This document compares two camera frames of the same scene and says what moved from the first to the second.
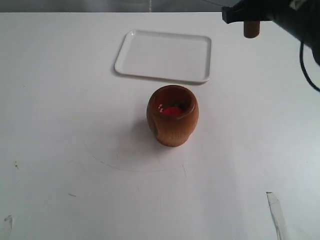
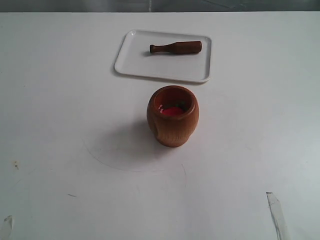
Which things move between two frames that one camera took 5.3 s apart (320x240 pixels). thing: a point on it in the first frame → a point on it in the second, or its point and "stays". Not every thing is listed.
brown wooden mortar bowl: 173,111 stays
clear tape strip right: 277,215 stays
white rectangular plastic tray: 166,56 stays
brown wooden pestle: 251,29 → 181,47
